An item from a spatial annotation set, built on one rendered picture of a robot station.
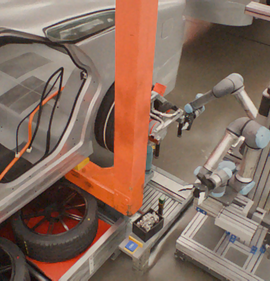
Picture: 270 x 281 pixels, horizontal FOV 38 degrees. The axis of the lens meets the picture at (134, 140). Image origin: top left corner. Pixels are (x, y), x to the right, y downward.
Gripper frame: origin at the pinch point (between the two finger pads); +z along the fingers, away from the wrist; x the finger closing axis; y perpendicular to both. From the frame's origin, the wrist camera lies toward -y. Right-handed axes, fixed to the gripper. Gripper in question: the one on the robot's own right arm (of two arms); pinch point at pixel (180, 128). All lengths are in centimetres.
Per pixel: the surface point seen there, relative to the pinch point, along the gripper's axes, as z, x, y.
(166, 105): 5.5, -12.3, 20.5
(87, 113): 64, -44, 31
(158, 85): 0.4, -24.2, 31.9
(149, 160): 31.2, -8.1, -18.7
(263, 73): -283, -21, -83
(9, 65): 46, -155, 22
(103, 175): 79, -17, -5
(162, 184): -1, -10, -75
